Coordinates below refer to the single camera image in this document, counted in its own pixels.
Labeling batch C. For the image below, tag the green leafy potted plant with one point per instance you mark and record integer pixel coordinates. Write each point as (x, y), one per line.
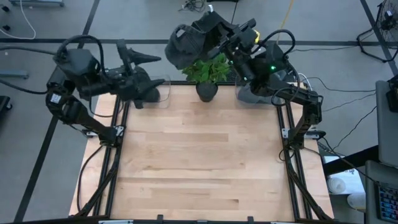
(205, 71)

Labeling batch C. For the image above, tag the black diagonal frame brace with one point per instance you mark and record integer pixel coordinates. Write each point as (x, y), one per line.
(315, 202)
(96, 194)

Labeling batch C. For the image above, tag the yellow tag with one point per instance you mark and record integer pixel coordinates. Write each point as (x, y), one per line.
(257, 36)

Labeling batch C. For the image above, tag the white paper cup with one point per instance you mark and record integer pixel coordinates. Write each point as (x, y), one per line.
(357, 200)
(336, 185)

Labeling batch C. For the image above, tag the black box device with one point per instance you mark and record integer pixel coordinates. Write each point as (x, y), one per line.
(393, 96)

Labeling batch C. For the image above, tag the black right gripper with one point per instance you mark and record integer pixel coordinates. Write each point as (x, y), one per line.
(241, 39)

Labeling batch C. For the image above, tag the keypad with blue keys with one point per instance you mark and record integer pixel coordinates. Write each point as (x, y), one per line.
(388, 202)

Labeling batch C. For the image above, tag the white paper sheet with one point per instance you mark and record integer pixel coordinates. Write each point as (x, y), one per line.
(348, 182)

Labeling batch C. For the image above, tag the black desk beam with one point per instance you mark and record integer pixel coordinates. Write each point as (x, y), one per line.
(351, 160)

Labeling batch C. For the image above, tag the clear plastic bin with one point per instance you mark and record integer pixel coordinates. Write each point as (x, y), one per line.
(166, 99)
(264, 106)

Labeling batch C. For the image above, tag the grey cart base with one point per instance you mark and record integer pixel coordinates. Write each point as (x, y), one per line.
(37, 2)

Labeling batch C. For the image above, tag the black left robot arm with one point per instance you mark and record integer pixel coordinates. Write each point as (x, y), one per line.
(77, 113)

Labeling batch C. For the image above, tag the black table clamp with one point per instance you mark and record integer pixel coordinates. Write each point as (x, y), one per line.
(160, 218)
(250, 219)

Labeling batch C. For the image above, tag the black plant pot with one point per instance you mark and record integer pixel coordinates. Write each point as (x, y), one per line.
(206, 91)

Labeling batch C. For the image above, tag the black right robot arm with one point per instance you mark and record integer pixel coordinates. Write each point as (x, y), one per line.
(308, 99)

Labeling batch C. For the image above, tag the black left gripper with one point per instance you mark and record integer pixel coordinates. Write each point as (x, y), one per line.
(122, 84)

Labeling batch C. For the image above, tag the black frame rail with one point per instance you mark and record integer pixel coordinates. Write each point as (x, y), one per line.
(107, 161)
(303, 186)
(292, 186)
(117, 161)

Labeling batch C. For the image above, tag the black floor object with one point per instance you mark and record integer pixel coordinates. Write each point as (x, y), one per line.
(4, 102)

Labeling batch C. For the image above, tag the black floor fan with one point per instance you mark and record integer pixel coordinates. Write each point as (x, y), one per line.
(388, 18)

